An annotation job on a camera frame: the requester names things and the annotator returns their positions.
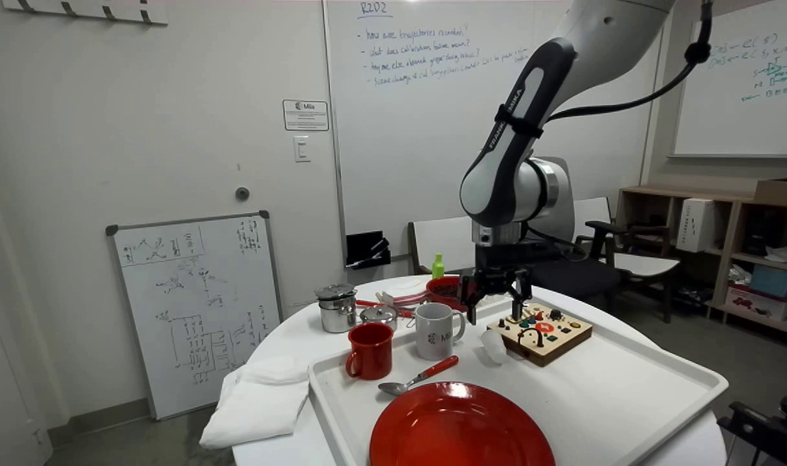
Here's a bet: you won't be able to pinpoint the white binder box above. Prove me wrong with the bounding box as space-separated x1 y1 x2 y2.
675 197 719 257

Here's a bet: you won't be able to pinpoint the blue storage box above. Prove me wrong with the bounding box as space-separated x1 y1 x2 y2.
747 265 787 300

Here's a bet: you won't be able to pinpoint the whiteboard with green writing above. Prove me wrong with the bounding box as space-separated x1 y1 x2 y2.
670 0 787 160

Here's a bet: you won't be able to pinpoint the cardboard box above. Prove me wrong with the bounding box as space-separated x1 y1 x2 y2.
752 177 787 211

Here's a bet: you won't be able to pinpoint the black metal equipment frame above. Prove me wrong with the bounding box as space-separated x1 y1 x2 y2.
716 345 787 466

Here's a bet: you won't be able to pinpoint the small metal strainer cup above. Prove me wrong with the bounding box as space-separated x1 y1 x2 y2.
356 304 400 332

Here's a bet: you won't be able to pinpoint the white wall sign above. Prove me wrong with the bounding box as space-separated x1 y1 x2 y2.
280 97 330 136

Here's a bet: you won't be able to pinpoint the white mug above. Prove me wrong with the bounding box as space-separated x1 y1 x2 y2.
411 304 469 364

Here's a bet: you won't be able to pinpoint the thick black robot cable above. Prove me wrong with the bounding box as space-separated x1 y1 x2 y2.
543 0 714 125

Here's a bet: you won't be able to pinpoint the white chair dark frame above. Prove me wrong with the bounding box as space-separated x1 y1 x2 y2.
409 215 479 276

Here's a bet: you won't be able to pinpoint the wooden busy board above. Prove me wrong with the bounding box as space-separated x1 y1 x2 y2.
494 300 595 371

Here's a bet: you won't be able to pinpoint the orange round plate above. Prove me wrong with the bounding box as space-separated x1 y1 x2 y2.
367 380 558 466

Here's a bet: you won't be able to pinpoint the metal spoon red handle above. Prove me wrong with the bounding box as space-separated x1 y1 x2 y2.
376 352 460 400

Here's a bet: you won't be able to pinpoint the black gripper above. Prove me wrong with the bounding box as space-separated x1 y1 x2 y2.
457 241 535 327

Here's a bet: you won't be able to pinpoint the wooden shelf unit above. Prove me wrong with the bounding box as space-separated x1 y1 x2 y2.
615 177 787 342

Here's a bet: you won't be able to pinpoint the red bowl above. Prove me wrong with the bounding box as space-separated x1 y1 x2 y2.
424 276 474 313

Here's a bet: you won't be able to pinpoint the red mug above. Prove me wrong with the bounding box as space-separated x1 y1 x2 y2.
345 321 396 383

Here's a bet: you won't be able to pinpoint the large wall whiteboard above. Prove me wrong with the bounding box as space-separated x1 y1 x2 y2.
320 0 663 261

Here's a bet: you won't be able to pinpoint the black wall file holder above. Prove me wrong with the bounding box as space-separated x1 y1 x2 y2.
341 228 394 272

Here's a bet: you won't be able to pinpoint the office chair black armrests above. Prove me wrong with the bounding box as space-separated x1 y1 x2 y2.
531 194 684 321

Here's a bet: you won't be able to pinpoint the wall coat hook rack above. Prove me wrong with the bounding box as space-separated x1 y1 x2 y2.
0 0 171 30

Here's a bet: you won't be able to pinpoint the small white object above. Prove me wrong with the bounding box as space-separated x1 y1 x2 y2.
479 330 510 365

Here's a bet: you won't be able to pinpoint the small leaning whiteboard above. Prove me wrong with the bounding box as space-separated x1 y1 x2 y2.
104 207 284 423

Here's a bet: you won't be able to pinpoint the white folded cloth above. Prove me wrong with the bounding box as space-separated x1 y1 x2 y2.
196 347 325 452

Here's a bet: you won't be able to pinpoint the white light switch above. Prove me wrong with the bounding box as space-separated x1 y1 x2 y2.
290 132 314 165

